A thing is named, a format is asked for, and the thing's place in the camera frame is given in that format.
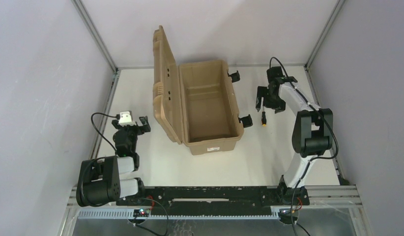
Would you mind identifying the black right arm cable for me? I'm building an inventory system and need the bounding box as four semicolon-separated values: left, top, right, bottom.
269;57;340;236

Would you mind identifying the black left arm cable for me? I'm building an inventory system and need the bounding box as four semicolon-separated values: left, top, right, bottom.
90;112;121;154

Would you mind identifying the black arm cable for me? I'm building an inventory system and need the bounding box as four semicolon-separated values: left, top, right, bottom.
269;57;340;236
90;112;121;154

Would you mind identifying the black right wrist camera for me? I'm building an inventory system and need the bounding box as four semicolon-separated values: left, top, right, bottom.
266;66;285;83

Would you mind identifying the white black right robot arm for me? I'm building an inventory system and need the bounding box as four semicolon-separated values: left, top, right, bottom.
256;76;335;202

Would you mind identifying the black yellow handled screwdriver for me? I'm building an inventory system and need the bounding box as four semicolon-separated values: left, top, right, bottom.
261;106;267;127

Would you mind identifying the aluminium frame rail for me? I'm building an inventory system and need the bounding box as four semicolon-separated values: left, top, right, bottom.
60;70;121;236

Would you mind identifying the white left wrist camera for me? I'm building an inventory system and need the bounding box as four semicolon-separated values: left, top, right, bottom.
116;111;135;127

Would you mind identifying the grey slotted cable duct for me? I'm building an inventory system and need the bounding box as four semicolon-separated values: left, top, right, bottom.
78;208;280;220

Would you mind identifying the black far toolbox latch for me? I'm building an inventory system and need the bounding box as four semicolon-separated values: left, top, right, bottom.
227;70;240;83

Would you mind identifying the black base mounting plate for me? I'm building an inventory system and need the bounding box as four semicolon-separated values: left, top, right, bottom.
116;186;310;214

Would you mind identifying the black near toolbox latch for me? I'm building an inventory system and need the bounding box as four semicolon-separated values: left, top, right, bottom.
238;114;253;128

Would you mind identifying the tan plastic toolbox bin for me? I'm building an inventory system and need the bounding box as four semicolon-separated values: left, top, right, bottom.
152;26;244;155

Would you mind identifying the black toolbox latch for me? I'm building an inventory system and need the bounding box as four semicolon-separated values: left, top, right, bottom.
227;70;240;83
238;114;253;128

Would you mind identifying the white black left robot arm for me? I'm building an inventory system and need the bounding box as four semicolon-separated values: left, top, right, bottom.
76;114;151;207

